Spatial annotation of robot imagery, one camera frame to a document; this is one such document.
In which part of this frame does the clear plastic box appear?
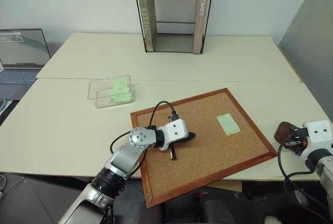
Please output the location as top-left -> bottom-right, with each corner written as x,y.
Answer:
87,75 -> 135,109

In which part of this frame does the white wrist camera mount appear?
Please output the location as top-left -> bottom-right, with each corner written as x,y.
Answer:
158,119 -> 189,152
300,120 -> 333,157

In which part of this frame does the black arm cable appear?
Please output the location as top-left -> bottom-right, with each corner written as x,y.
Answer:
109,101 -> 181,181
277,133 -> 329,222

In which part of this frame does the white shoe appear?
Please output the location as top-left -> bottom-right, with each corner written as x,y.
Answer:
264,215 -> 283,224
293,189 -> 311,206

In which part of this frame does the crumpled green notes pile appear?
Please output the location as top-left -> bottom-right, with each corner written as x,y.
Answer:
107,76 -> 132,104

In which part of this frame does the grey open laptop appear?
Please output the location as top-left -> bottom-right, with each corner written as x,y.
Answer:
0,28 -> 52,101

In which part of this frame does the wood-framed cork board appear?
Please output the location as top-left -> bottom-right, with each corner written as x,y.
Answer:
130,87 -> 278,209

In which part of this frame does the olive book with FEED print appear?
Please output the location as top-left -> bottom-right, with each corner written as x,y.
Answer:
137,0 -> 158,53

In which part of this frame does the brown oval tray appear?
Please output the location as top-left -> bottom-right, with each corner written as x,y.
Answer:
275,121 -> 306,156

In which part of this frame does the flat green sticky note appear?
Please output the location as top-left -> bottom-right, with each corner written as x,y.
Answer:
216,113 -> 241,135

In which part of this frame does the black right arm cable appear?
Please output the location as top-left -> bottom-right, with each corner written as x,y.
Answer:
277,133 -> 329,222

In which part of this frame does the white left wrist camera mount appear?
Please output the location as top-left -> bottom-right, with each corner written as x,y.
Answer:
158,119 -> 189,152

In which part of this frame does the pink book with HOMES print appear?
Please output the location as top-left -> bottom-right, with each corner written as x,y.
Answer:
193,0 -> 210,54

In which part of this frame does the black wire shelf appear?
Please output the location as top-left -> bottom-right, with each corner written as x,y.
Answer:
132,0 -> 217,55

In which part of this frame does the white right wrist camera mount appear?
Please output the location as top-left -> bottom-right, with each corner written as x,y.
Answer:
300,120 -> 333,157

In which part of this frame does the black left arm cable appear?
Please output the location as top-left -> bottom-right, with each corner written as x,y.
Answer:
109,101 -> 181,181

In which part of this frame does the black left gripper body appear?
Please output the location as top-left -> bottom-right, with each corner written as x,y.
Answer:
166,135 -> 191,150

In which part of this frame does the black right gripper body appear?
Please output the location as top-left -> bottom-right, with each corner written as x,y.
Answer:
298,128 -> 310,148

